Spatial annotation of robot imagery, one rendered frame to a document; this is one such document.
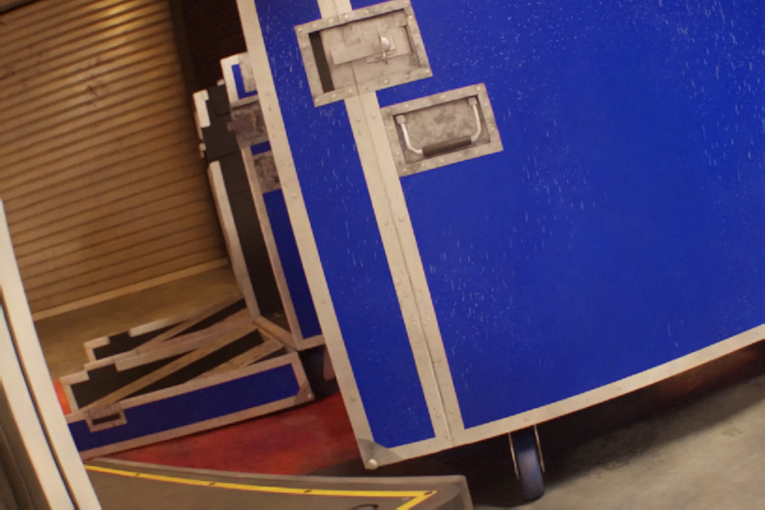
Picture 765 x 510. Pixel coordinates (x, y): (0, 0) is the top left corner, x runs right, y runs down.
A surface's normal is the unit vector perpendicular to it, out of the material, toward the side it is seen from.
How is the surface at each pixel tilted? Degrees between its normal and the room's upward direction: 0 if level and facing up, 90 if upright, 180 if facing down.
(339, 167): 90
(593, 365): 90
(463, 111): 90
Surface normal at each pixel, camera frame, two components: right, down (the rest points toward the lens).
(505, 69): -0.04, 0.07
